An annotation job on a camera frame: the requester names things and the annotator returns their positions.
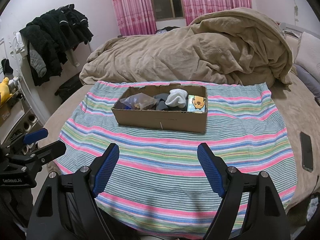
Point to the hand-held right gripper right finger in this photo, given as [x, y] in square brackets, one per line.
[210, 170]

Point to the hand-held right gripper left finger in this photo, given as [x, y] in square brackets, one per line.
[107, 170]

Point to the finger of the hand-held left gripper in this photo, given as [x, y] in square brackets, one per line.
[50, 151]
[35, 135]

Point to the blue tissue pack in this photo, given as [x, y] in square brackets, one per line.
[128, 107]

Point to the brown cardboard box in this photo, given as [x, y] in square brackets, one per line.
[162, 122]

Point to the cartoon print tissue packet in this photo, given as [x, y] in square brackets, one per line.
[197, 103]

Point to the clear bag of cotton swabs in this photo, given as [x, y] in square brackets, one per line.
[142, 101]

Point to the white sock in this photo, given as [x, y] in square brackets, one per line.
[176, 97]

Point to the grey sock bundle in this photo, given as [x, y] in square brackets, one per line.
[161, 103]

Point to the white shoe rack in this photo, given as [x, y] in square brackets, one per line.
[25, 120]

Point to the striped pastel blanket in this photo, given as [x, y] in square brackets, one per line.
[162, 155]

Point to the yellow plush toy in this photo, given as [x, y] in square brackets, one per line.
[5, 90]

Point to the black suitcase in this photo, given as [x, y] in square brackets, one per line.
[70, 88]

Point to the grey quilted garment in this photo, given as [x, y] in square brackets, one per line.
[37, 63]

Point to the black hat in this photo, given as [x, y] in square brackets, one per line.
[7, 67]

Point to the bed with brown sheet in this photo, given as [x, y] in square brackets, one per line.
[287, 110]

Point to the black smartphone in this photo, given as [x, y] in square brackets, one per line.
[306, 152]

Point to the pile of black clothes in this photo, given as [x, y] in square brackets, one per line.
[55, 35]

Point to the tan comforter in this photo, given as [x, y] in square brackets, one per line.
[175, 55]

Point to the grey pillow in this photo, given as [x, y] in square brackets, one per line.
[308, 82]

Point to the black cloth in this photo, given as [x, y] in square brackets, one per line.
[167, 29]

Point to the white floral pillow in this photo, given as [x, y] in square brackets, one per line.
[308, 52]

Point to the window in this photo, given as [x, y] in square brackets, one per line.
[165, 0]

